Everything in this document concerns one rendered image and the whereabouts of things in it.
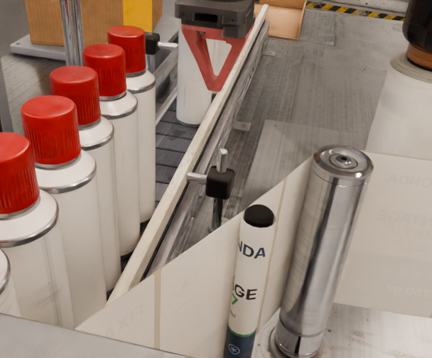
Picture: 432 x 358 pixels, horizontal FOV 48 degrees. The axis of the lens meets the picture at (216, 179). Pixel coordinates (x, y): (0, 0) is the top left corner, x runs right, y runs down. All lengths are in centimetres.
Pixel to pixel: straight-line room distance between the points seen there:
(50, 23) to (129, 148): 72
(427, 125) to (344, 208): 21
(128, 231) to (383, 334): 25
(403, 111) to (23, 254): 36
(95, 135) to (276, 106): 60
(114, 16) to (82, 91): 73
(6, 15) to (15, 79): 207
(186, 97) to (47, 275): 44
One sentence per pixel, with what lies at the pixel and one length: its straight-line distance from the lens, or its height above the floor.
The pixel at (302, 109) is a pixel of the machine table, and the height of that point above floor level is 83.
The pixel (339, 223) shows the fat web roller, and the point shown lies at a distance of 32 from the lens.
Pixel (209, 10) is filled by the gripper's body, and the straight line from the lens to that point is 46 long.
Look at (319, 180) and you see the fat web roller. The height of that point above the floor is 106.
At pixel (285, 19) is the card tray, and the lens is 148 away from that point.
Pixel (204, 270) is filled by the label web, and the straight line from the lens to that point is 26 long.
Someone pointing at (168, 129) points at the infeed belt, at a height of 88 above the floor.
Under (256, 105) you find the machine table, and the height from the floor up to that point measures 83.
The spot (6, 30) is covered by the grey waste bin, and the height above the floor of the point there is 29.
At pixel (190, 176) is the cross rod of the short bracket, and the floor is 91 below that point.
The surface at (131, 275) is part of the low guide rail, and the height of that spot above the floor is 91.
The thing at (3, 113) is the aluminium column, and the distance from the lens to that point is 52.
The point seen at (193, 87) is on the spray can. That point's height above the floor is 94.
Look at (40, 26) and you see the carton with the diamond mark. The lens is 113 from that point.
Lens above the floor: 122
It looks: 34 degrees down
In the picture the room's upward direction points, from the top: 5 degrees clockwise
